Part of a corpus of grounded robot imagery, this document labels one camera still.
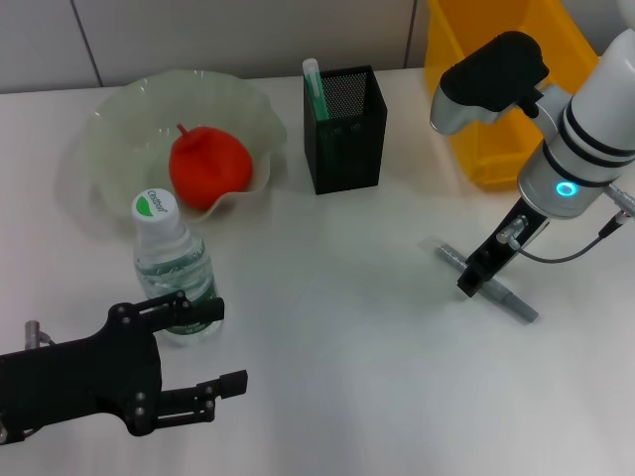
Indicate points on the yellow plastic storage bin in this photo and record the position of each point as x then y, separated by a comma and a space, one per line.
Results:
496, 149

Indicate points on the grey silver marker pen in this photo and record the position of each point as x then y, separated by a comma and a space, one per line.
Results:
516, 302

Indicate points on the clear green-label water bottle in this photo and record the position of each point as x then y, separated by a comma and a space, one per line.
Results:
173, 248

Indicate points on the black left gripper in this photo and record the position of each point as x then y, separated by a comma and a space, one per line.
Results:
74, 387

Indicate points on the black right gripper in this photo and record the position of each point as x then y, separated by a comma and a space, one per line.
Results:
511, 243

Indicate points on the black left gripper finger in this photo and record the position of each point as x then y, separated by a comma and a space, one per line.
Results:
233, 383

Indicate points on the translucent green glass fruit plate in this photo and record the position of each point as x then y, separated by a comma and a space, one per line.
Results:
129, 119

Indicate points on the mint green utility knife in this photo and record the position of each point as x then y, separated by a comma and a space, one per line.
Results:
317, 94

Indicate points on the black mesh pen holder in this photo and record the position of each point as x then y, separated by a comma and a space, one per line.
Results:
342, 158

